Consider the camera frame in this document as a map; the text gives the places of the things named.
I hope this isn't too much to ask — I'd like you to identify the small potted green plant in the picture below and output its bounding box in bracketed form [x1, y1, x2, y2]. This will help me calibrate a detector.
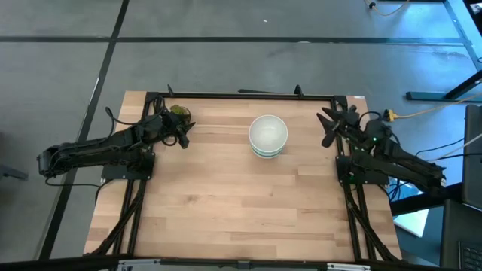
[169, 104, 192, 118]

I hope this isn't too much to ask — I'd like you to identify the dark grey monitor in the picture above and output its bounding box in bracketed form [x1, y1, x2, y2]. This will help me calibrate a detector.
[461, 104, 482, 211]

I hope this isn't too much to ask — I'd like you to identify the teal bowl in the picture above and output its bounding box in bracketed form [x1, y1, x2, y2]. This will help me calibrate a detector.
[251, 145, 286, 160]

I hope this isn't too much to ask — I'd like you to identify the silver metal bracket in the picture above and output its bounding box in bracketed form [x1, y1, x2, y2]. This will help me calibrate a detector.
[326, 262, 372, 271]
[116, 258, 163, 271]

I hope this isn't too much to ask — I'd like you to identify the black aluminium table frame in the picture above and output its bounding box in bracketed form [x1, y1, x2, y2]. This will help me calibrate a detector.
[84, 84, 404, 265]

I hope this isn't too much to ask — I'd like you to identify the grey chair base leg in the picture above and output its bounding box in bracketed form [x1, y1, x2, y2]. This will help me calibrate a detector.
[0, 164, 29, 182]

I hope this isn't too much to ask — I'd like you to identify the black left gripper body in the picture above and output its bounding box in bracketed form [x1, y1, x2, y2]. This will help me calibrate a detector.
[145, 114, 182, 142]

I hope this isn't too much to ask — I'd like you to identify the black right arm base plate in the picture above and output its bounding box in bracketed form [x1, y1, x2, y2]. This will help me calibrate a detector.
[335, 154, 391, 187]

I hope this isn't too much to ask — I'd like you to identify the black laptop with keyboard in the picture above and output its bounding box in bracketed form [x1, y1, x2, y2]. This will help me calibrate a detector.
[439, 198, 482, 270]

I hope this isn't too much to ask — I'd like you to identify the light blue paper sheet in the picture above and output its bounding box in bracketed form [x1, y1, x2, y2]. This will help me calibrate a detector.
[390, 178, 431, 239]

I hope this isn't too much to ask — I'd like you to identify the orange extension cord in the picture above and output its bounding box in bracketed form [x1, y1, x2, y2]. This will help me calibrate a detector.
[383, 92, 482, 123]

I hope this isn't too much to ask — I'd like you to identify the white ceramic bowl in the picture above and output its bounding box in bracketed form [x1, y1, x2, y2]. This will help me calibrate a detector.
[248, 114, 289, 154]

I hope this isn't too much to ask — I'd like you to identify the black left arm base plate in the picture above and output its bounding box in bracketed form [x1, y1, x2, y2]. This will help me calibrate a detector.
[99, 149, 157, 181]

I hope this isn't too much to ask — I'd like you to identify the black desk leg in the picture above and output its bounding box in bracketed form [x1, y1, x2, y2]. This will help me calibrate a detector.
[405, 69, 482, 102]

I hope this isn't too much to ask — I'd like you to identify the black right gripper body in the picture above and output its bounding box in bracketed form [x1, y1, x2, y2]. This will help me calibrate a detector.
[335, 106, 363, 139]

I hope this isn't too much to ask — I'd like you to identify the orange cable with black plug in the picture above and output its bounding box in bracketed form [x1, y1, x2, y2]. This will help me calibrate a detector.
[363, 0, 410, 18]

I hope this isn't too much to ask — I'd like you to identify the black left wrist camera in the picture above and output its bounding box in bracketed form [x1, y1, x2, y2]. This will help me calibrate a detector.
[177, 130, 191, 150]

